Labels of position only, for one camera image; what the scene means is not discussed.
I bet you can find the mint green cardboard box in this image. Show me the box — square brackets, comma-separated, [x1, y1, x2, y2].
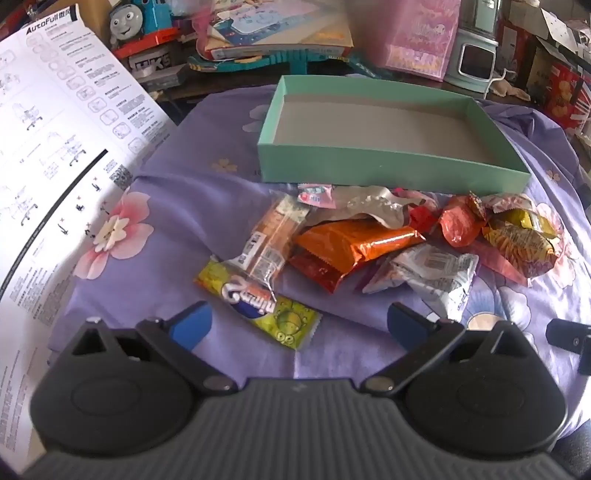
[257, 75, 532, 195]

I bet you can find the pink gift bag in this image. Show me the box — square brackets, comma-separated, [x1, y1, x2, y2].
[369, 0, 462, 83]

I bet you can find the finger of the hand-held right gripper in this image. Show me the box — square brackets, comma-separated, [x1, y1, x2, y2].
[546, 318, 591, 357]

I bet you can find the pink white crumpled packet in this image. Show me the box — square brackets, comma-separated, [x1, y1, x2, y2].
[480, 194, 533, 216]

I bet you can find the black lettered box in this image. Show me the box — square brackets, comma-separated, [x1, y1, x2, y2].
[129, 50, 188, 87]

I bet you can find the clear biscuit packet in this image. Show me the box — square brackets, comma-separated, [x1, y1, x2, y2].
[238, 194, 311, 283]

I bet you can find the mint green appliance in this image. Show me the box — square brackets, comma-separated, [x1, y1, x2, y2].
[444, 0, 503, 90]

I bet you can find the red printed box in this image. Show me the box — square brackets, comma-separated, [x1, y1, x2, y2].
[545, 62, 591, 138]

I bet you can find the white instruction sheet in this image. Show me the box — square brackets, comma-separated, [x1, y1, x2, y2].
[0, 4, 178, 462]

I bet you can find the yellow candy packet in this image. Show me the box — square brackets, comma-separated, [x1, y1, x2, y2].
[193, 258, 323, 350]

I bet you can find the white purple snack packet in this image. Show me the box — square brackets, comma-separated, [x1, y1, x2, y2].
[362, 244, 479, 321]

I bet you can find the dark red snack packet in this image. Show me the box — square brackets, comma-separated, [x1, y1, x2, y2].
[409, 203, 444, 234]

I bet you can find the red transparent wrapper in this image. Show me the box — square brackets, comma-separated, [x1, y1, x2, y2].
[466, 240, 528, 288]

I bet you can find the red orange snack packet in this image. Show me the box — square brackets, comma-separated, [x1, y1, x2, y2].
[438, 194, 489, 247]

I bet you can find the purple floral blanket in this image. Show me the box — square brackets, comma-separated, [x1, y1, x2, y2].
[55, 74, 591, 421]

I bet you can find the small pink candy packet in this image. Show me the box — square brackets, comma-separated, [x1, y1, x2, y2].
[297, 184, 334, 206]

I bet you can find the brown cardboard box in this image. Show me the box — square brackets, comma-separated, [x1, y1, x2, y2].
[499, 0, 591, 88]

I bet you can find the blue toy train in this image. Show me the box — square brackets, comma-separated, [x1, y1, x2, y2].
[108, 0, 185, 58]

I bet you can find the beige cloth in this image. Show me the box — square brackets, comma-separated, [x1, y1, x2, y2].
[489, 76, 532, 101]

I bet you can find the silver wrapper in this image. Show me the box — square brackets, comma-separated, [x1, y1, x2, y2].
[323, 186, 416, 229]

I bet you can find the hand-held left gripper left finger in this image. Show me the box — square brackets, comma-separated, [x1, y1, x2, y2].
[60, 301, 238, 394]

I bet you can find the teal toy track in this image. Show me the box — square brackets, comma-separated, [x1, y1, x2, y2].
[187, 48, 384, 79]

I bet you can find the colourful board game box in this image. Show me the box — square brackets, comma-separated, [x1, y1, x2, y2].
[196, 0, 354, 61]

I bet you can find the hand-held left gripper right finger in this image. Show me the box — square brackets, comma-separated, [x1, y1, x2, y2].
[360, 302, 551, 395]

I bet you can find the yellow crumpled snack packet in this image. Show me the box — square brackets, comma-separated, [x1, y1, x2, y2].
[482, 208, 563, 278]

